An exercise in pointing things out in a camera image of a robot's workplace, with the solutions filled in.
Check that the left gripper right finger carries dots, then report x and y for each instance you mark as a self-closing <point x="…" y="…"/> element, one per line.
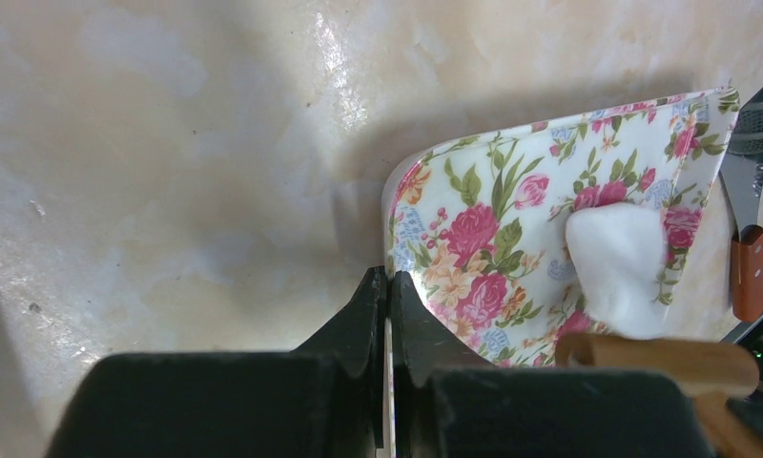
<point x="450" y="402"/>

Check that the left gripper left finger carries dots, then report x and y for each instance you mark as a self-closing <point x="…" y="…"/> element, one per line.
<point x="320" y="399"/>

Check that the white dough piece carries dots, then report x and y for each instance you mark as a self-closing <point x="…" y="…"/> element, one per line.
<point x="617" y="252"/>

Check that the wooden double-ended rolling pin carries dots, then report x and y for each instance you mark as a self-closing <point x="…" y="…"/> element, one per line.
<point x="718" y="377"/>

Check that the metal scraper with red handle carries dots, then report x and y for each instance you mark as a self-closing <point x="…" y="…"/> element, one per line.
<point x="741" y="173"/>

